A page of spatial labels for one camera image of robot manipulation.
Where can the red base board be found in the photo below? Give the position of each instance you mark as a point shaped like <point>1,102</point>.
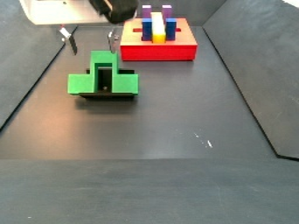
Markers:
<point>175,50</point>

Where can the blue right post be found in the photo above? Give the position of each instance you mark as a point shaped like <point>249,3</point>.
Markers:
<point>169,28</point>

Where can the blue left post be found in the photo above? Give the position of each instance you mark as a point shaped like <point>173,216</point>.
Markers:
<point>147,29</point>

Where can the purple left post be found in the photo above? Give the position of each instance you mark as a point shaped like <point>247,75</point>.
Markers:
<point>145,11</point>

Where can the green bridge-shaped block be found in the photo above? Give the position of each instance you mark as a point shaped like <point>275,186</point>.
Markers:
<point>124,78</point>

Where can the purple right post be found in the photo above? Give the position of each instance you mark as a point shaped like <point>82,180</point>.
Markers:
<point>167,11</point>

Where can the blue post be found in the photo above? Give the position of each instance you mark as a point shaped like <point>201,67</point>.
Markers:
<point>169,28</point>
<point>147,29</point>

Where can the purple post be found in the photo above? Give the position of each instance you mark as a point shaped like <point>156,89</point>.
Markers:
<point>145,11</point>
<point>167,11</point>

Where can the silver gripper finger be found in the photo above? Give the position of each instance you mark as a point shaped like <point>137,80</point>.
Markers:
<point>68,39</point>
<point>112,37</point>

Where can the yellow arched bar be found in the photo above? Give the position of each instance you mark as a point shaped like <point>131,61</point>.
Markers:
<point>157,28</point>

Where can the black angle fixture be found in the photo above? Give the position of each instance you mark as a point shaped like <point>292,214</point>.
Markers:
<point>104,87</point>

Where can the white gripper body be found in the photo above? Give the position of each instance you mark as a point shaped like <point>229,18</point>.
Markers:
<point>60,12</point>

